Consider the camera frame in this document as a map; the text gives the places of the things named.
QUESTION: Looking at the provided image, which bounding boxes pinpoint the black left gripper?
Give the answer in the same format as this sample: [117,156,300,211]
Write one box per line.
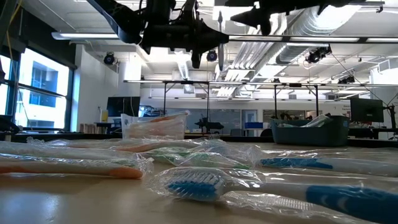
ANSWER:
[140,0,229,69]

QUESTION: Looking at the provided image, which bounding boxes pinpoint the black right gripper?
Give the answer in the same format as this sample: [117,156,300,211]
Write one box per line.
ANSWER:
[229,0,324,36]

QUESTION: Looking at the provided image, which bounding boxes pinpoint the ceiling light strip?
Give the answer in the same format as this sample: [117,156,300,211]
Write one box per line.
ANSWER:
[51,32,147,40]
[228,35,398,44]

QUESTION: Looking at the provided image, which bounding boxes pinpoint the black monitor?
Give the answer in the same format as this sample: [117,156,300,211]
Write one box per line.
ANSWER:
[351,96,385,123]
[106,96,141,118]

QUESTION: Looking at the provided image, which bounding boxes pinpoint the clear plastic container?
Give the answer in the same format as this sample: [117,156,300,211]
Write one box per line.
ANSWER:
[121,110,191,141]

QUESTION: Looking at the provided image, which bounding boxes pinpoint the teal plastic bin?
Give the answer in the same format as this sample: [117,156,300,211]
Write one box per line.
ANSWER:
[269,114,349,147]

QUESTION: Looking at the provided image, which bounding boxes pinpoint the wooden blocks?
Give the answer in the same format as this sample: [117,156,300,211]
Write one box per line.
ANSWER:
[79,123,98,134]

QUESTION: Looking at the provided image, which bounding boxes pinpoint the large glass window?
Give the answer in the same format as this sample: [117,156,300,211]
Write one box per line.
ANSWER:
[0,46,75,131]

